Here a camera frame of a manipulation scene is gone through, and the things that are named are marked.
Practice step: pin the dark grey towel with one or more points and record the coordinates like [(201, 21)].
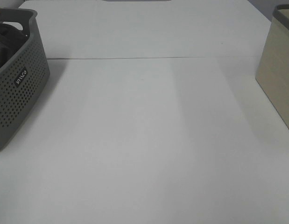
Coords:
[(11, 40)]

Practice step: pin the beige fabric storage bin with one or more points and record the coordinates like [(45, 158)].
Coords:
[(273, 70)]

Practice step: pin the grey perforated plastic basket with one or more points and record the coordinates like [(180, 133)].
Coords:
[(24, 76)]

